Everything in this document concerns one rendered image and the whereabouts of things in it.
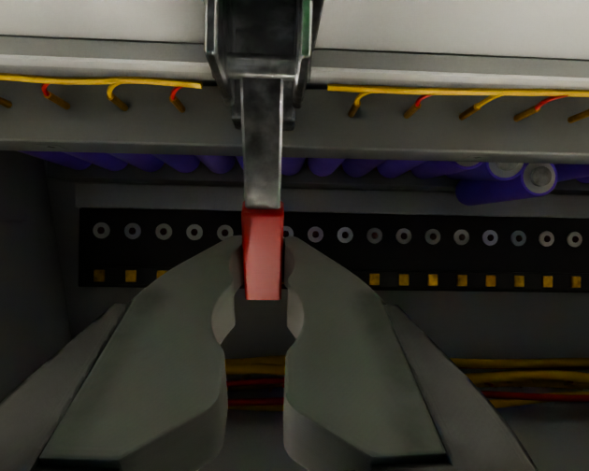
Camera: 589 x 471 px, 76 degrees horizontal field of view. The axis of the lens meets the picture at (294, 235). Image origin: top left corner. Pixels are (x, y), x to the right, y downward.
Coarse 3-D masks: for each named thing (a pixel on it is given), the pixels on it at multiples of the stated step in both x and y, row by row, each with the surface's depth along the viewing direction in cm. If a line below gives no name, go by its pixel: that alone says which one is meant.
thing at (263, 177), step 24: (240, 96) 9; (264, 96) 9; (264, 120) 9; (264, 144) 9; (264, 168) 10; (264, 192) 10; (264, 216) 11; (264, 240) 11; (264, 264) 12; (264, 288) 12
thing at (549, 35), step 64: (0, 0) 9; (64, 0) 9; (128, 0) 9; (192, 0) 9; (384, 0) 9; (448, 0) 9; (512, 0) 9; (576, 0) 9; (0, 64) 13; (0, 192) 22; (128, 192) 25; (192, 192) 25; (320, 192) 25; (384, 192) 26; (448, 192) 26
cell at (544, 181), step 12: (528, 168) 17; (540, 168) 17; (552, 168) 17; (468, 180) 22; (480, 180) 21; (492, 180) 20; (516, 180) 18; (528, 180) 17; (540, 180) 17; (552, 180) 17; (456, 192) 23; (468, 192) 22; (480, 192) 21; (492, 192) 20; (504, 192) 19; (516, 192) 18; (528, 192) 17; (540, 192) 17; (468, 204) 23; (480, 204) 22
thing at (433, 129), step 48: (0, 96) 13; (48, 96) 12; (96, 96) 14; (144, 96) 14; (192, 96) 14; (336, 96) 14; (384, 96) 14; (432, 96) 14; (480, 96) 14; (528, 96) 14; (576, 96) 12; (0, 144) 14; (48, 144) 14; (96, 144) 14; (144, 144) 14; (192, 144) 14; (240, 144) 14; (288, 144) 14; (336, 144) 14; (384, 144) 14; (432, 144) 14; (480, 144) 14; (528, 144) 14; (576, 144) 14
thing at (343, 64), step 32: (32, 64) 11; (64, 64) 11; (96, 64) 11; (128, 64) 11; (160, 64) 11; (192, 64) 11; (320, 64) 11; (352, 64) 11; (384, 64) 11; (416, 64) 11; (448, 64) 11; (480, 64) 11; (512, 64) 12; (544, 64) 12; (576, 64) 12
